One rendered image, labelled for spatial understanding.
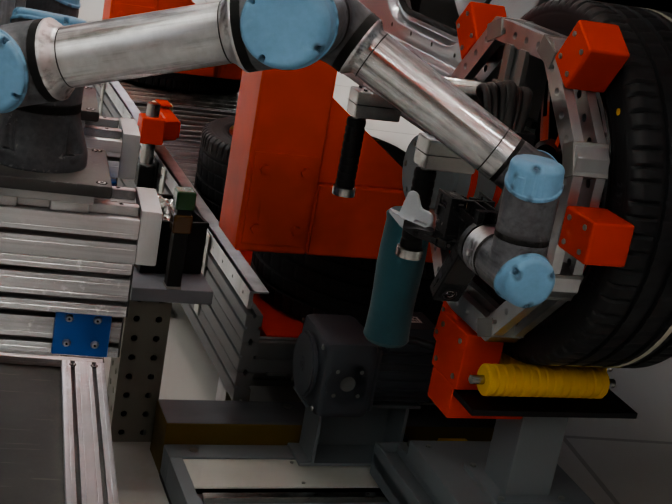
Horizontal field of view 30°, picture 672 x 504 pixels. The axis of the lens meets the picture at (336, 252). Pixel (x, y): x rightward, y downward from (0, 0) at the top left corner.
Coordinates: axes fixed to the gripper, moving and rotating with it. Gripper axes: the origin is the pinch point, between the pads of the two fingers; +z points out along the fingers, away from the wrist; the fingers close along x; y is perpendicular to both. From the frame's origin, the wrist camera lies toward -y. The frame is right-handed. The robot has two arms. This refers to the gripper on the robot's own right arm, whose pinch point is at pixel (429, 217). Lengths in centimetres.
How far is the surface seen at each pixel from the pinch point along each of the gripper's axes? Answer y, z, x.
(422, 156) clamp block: 8.9, 3.6, 1.6
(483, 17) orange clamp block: 27, 42, -23
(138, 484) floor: -83, 63, 25
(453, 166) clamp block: 8.1, 2.2, -3.4
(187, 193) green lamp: -17, 63, 24
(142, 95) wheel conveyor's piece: -56, 339, -20
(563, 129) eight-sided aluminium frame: 16.1, 0.8, -20.5
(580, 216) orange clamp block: 5.0, -10.2, -20.4
